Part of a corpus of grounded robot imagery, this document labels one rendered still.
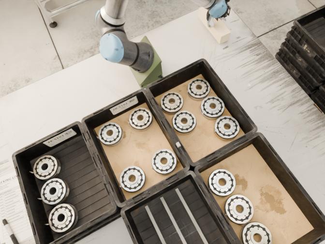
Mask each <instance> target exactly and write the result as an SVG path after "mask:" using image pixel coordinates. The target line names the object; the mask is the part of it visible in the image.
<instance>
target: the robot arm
mask: <svg viewBox="0 0 325 244"><path fill-rule="evenodd" d="M191 1H193V2H194V3H196V4H198V5H200V6H202V7H203V8H205V9H207V10H208V11H207V26H208V27H209V26H210V25H211V26H212V27H214V21H213V19H214V18H215V19H216V20H217V21H218V18H219V19H220V20H222V19H223V20H224V21H226V17H227V15H228V16H229V14H230V10H231V7H230V6H229V5H228V4H227V3H228V2H229V1H230V0H191ZM127 3H128V0H106V5H105V6H103V7H102V8H101V9H100V10H98V12H97V14H96V25H97V27H98V30H99V33H100V36H101V40H100V46H99V49H100V53H101V55H102V57H103V58H104V59H105V60H107V61H110V62H112V63H118V64H122V65H126V66H129V67H131V68H132V69H133V70H135V71H136V72H140V73H143V72H146V71H147V70H148V69H149V68H150V67H151V66H152V63H153V60H154V50H153V48H152V46H151V45H150V44H148V43H146V42H132V41H129V40H128V38H127V35H126V33H125V30H124V24H125V21H126V14H125V10H126V7H127ZM228 10H229V13H228Z"/></svg>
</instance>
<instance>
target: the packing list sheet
mask: <svg viewBox="0 0 325 244"><path fill-rule="evenodd" d="M3 219H6V220H7V222H8V224H9V225H10V227H11V229H12V231H13V233H14V235H15V237H16V238H17V240H18V242H21V241H23V240H25V239H26V238H28V237H30V236H32V235H33V233H32V229H31V226H30V221H29V218H28V214H27V210H26V207H25V203H24V200H23V197H22V193H21V189H20V186H19V182H18V179H17V175H16V172H15V171H14V172H12V173H10V174H7V175H5V176H2V177H0V244H2V243H4V242H5V243H6V244H13V242H12V240H11V238H10V236H9V234H8V232H7V230H6V228H5V226H4V224H3V222H2V220H3Z"/></svg>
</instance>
